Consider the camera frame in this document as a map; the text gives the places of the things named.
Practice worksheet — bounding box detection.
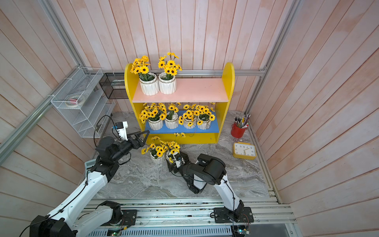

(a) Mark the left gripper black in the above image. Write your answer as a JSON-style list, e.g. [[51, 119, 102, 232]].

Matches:
[[112, 130, 150, 162]]

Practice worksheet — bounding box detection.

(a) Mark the light blue calculator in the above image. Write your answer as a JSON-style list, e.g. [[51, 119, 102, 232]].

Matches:
[[84, 159, 96, 175]]

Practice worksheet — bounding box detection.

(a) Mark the sunflower pot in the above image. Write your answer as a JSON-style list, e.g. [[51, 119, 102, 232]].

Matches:
[[139, 103, 167, 131], [165, 132, 186, 158], [158, 52, 182, 94], [179, 104, 197, 129], [141, 136, 168, 164], [164, 103, 179, 129], [193, 105, 216, 130], [130, 55, 159, 96]]

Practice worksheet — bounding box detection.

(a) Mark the yellow alarm clock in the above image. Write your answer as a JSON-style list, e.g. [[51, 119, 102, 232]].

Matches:
[[233, 142, 257, 160]]

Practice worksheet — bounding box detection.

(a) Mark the yellow shelf unit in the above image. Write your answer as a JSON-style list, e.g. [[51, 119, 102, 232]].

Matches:
[[124, 62, 235, 144]]

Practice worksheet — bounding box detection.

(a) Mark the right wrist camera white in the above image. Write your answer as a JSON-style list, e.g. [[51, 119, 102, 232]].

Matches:
[[174, 153, 185, 168]]

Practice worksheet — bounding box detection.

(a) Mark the tape roll in rack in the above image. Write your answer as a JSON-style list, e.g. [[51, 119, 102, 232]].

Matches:
[[64, 94, 85, 108]]

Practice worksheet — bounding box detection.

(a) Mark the red pencil cup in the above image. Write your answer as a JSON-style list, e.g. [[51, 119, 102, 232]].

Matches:
[[231, 114, 251, 138]]

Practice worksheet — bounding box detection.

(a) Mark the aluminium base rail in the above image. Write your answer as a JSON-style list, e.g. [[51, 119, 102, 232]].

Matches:
[[51, 197, 297, 237]]

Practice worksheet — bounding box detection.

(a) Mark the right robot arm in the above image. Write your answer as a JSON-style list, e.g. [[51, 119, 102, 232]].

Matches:
[[166, 152, 254, 224]]

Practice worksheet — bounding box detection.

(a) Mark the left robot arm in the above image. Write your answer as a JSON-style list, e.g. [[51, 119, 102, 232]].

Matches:
[[28, 130, 150, 237]]

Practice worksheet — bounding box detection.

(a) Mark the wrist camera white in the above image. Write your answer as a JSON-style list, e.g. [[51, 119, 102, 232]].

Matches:
[[113, 121, 128, 141], [174, 153, 185, 168]]

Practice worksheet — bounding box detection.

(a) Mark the white wire mesh rack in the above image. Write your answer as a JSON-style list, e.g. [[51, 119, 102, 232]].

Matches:
[[51, 67, 115, 139]]

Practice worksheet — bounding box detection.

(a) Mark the black wire basket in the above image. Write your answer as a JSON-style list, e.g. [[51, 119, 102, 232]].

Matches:
[[99, 73, 128, 99]]

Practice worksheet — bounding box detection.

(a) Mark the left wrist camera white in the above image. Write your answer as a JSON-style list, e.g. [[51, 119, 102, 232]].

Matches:
[[113, 121, 128, 141]]

